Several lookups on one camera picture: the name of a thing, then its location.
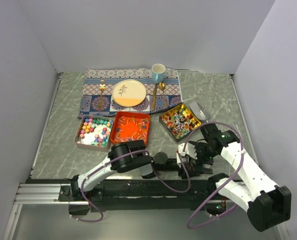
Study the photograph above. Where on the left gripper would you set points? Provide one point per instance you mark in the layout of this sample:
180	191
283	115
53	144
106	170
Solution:
183	174

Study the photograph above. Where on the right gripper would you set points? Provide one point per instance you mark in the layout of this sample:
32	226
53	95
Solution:
198	146

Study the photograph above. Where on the gold tin of lollipops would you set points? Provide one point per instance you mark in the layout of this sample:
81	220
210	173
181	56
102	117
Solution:
179	122

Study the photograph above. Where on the orange tin of lollipops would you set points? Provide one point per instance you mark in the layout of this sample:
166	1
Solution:
130	126

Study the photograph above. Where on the metal scoop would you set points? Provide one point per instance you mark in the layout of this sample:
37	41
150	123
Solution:
199	111

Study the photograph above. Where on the silver tin of star candies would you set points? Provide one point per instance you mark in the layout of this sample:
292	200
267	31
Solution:
93	133

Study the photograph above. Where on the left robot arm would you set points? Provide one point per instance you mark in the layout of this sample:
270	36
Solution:
123	157

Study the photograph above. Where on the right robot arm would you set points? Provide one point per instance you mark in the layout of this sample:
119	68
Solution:
266	203

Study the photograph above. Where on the gold spoon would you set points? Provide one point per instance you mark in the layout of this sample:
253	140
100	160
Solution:
162	87

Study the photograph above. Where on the cream and orange plate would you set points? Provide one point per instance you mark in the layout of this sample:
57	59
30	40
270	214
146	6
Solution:
129	93

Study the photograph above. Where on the blue mug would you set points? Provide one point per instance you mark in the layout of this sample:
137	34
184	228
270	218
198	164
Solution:
158	73

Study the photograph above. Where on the patterned blue placemat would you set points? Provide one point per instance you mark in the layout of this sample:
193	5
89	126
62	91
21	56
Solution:
91	91

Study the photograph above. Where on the gold fork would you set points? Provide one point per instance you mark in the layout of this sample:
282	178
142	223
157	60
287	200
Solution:
102	87

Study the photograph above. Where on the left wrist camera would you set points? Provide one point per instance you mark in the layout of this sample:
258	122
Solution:
180	160

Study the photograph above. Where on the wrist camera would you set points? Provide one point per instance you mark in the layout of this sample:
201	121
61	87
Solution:
180	160
187	150

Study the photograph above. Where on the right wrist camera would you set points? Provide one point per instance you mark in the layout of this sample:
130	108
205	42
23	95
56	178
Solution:
187	150

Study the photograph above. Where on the aluminium rail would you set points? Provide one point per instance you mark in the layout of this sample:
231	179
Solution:
46	193

